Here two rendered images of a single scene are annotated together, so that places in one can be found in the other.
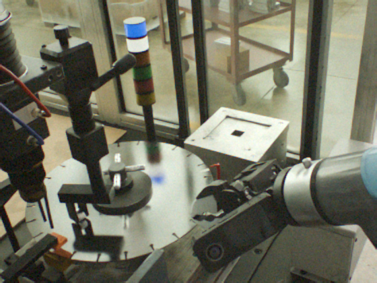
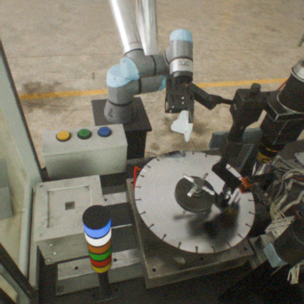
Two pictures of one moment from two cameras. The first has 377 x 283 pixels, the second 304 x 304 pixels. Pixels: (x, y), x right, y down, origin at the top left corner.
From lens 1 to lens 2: 113 cm
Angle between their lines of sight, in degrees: 95
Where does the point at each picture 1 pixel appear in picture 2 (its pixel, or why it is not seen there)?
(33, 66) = (272, 98)
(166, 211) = (186, 164)
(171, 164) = (154, 189)
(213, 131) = (77, 222)
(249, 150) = (88, 186)
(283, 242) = (110, 182)
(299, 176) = (189, 64)
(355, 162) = (188, 43)
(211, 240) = not seen: hidden behind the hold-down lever
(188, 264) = not seen: hidden behind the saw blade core
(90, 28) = not seen: outside the picture
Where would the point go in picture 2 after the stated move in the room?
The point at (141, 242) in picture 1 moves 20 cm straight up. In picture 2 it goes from (208, 160) to (227, 108)
